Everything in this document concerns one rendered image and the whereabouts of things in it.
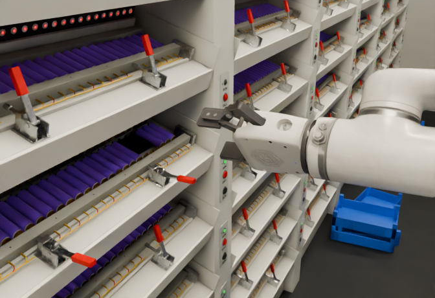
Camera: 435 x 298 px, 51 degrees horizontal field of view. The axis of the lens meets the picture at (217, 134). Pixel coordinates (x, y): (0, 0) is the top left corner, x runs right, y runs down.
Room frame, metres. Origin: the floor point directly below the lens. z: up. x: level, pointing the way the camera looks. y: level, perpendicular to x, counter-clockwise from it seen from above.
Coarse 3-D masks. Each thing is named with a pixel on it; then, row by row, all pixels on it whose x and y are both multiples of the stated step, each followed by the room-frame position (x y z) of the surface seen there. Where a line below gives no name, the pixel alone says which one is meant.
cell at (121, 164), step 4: (100, 152) 0.79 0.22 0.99; (104, 152) 0.79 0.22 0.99; (108, 152) 0.79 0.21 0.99; (104, 156) 0.78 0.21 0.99; (108, 156) 0.78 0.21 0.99; (112, 156) 0.78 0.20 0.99; (108, 160) 0.78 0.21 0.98; (112, 160) 0.77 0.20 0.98; (116, 160) 0.77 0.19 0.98; (120, 160) 0.78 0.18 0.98; (116, 164) 0.77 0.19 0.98; (120, 164) 0.77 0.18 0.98; (124, 164) 0.77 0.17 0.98
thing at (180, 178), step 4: (164, 168) 0.77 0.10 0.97; (164, 176) 0.76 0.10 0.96; (168, 176) 0.76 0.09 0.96; (172, 176) 0.75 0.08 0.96; (176, 176) 0.75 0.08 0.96; (180, 176) 0.75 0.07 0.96; (184, 176) 0.75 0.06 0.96; (180, 180) 0.74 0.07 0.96; (184, 180) 0.74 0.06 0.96; (188, 180) 0.73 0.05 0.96; (192, 180) 0.73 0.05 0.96; (192, 184) 0.73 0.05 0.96
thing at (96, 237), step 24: (168, 120) 0.97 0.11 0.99; (192, 120) 0.94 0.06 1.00; (192, 144) 0.93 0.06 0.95; (216, 144) 0.91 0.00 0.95; (168, 168) 0.82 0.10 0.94; (192, 168) 0.84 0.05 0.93; (144, 192) 0.73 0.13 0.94; (168, 192) 0.76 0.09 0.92; (96, 216) 0.64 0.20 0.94; (120, 216) 0.65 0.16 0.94; (144, 216) 0.70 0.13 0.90; (72, 240) 0.58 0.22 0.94; (96, 240) 0.59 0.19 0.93; (120, 240) 0.65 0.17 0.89; (72, 264) 0.54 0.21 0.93; (0, 288) 0.47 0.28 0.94; (24, 288) 0.48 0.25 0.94; (48, 288) 0.50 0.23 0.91
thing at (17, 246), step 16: (176, 144) 0.87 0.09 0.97; (144, 160) 0.79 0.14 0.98; (160, 160) 0.82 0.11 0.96; (128, 176) 0.73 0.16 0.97; (96, 192) 0.67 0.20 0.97; (112, 192) 0.69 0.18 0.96; (128, 192) 0.71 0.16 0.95; (64, 208) 0.61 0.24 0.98; (80, 208) 0.62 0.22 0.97; (96, 208) 0.64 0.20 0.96; (48, 224) 0.57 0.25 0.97; (64, 224) 0.59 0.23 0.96; (16, 240) 0.53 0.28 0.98; (32, 240) 0.54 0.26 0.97; (0, 256) 0.50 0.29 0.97; (16, 256) 0.52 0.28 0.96
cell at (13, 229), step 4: (0, 216) 0.57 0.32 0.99; (4, 216) 0.57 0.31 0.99; (0, 220) 0.56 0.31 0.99; (4, 220) 0.56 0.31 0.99; (8, 220) 0.57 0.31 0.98; (0, 224) 0.56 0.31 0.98; (4, 224) 0.56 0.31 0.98; (8, 224) 0.56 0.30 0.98; (12, 224) 0.56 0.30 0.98; (0, 228) 0.55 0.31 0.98; (4, 228) 0.55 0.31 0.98; (8, 228) 0.55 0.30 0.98; (12, 228) 0.55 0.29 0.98; (16, 228) 0.55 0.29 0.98; (20, 228) 0.56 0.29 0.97; (4, 232) 0.55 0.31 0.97; (8, 232) 0.55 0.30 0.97; (12, 232) 0.55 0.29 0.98; (16, 232) 0.55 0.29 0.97; (12, 236) 0.55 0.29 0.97
